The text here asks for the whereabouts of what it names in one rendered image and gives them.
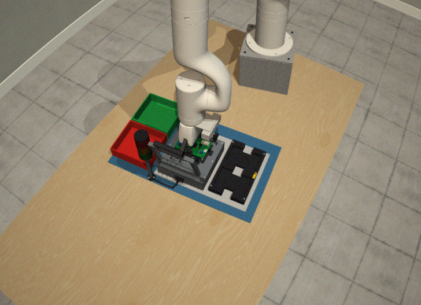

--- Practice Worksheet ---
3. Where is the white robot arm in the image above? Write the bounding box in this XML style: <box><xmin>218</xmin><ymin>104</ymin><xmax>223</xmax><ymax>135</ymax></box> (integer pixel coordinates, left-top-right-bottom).
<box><xmin>171</xmin><ymin>0</ymin><xmax>293</xmax><ymax>141</ymax></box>

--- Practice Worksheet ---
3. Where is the green circuit board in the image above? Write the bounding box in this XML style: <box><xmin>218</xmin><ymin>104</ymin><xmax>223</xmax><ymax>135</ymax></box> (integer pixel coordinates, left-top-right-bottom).
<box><xmin>174</xmin><ymin>138</ymin><xmax>212</xmax><ymax>158</ymax></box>

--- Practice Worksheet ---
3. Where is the red bin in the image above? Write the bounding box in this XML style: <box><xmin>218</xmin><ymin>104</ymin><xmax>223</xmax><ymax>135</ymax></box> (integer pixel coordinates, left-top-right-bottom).
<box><xmin>110</xmin><ymin>120</ymin><xmax>168</xmax><ymax>170</ymax></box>

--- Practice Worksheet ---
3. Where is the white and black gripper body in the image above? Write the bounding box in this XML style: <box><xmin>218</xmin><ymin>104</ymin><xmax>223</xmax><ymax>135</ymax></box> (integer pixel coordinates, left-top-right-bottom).
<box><xmin>179</xmin><ymin>122</ymin><xmax>202</xmax><ymax>146</ymax></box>

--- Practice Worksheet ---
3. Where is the green open tray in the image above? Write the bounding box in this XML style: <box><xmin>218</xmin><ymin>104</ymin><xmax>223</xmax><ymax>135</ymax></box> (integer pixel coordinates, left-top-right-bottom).
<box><xmin>131</xmin><ymin>93</ymin><xmax>180</xmax><ymax>139</ymax></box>

